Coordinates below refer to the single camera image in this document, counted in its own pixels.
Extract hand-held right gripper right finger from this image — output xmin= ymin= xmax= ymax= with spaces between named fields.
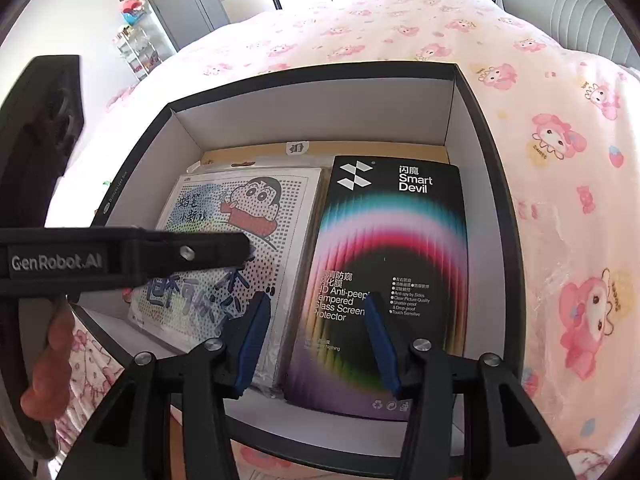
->
xmin=364 ymin=296 xmax=576 ymax=480

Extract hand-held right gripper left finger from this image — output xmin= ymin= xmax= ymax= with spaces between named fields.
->
xmin=70 ymin=291 xmax=273 ymax=480

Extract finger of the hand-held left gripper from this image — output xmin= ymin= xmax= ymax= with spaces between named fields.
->
xmin=135 ymin=229 xmax=252 ymax=282

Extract black cardboard box container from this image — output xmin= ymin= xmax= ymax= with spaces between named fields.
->
xmin=64 ymin=62 xmax=526 ymax=461

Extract person's left hand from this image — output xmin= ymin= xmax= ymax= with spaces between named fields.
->
xmin=20 ymin=299 xmax=77 ymax=422

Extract cartoon print clear packet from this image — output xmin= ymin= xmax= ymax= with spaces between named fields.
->
xmin=127 ymin=160 xmax=325 ymax=401

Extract black screen protector box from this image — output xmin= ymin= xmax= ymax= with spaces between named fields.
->
xmin=282 ymin=155 xmax=469 ymax=419

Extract brown cardboard sheet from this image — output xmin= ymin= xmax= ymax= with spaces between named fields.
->
xmin=200 ymin=140 xmax=449 ymax=167

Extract red and teal bowls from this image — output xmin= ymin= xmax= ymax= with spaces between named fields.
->
xmin=120 ymin=0 xmax=149 ymax=27

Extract pink cat print cloth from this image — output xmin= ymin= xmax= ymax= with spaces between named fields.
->
xmin=52 ymin=310 xmax=129 ymax=457

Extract grey door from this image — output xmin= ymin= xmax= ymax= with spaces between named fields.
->
xmin=131 ymin=0 xmax=232 ymax=54

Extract clear plastic wrap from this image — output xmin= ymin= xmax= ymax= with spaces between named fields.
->
xmin=520 ymin=200 xmax=596 ymax=351

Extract pink printed blanket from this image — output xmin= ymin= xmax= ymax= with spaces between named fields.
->
xmin=52 ymin=0 xmax=640 ymax=480

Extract grey padded headboard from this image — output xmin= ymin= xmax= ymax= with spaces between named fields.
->
xmin=500 ymin=0 xmax=640 ymax=70

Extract white wire shelf rack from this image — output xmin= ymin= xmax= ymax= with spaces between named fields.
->
xmin=112 ymin=15 xmax=165 ymax=82

